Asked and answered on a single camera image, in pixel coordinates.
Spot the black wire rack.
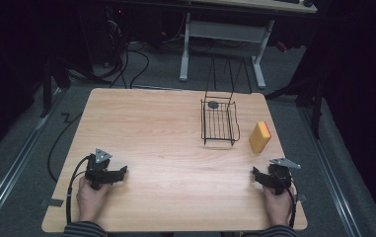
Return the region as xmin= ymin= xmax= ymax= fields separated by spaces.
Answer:
xmin=200 ymin=54 xmax=254 ymax=148

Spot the black stand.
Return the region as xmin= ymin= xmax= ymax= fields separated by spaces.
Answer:
xmin=38 ymin=57 xmax=72 ymax=119
xmin=264 ymin=77 xmax=325 ymax=140

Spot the hand-held gripper black cable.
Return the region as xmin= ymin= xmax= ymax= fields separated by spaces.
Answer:
xmin=271 ymin=166 xmax=299 ymax=229
xmin=64 ymin=155 xmax=92 ymax=226

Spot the grey tape piece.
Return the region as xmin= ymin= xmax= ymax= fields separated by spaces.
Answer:
xmin=40 ymin=197 xmax=65 ymax=208

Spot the right hand-held gripper black cable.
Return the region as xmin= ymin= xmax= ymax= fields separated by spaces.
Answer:
xmin=271 ymin=166 xmax=299 ymax=229

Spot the white frame desk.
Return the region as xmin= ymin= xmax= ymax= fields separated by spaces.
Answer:
xmin=179 ymin=0 xmax=318 ymax=91

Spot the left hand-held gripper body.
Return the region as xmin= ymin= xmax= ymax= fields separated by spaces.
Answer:
xmin=84 ymin=147 xmax=114 ymax=191

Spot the bundle of black cables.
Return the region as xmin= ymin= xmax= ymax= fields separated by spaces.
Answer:
xmin=91 ymin=8 xmax=151 ymax=89

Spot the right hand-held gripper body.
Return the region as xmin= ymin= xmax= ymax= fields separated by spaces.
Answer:
xmin=266 ymin=157 xmax=302 ymax=196

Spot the black floor cable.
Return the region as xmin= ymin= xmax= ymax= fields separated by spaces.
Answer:
xmin=46 ymin=112 xmax=84 ymax=184

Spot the metal floor rail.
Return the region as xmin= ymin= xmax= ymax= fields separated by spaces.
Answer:
xmin=298 ymin=106 xmax=364 ymax=237
xmin=0 ymin=87 xmax=65 ymax=231

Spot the person's left hand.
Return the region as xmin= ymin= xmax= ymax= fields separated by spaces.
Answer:
xmin=75 ymin=176 xmax=112 ymax=223

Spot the left hand-held gripper black cable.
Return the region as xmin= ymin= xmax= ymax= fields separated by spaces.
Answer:
xmin=64 ymin=155 xmax=92 ymax=226

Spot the yellow sponge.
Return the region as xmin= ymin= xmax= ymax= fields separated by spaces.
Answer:
xmin=248 ymin=120 xmax=272 ymax=155

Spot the person's right hand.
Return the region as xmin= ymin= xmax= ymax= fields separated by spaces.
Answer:
xmin=262 ymin=183 xmax=297 ymax=227

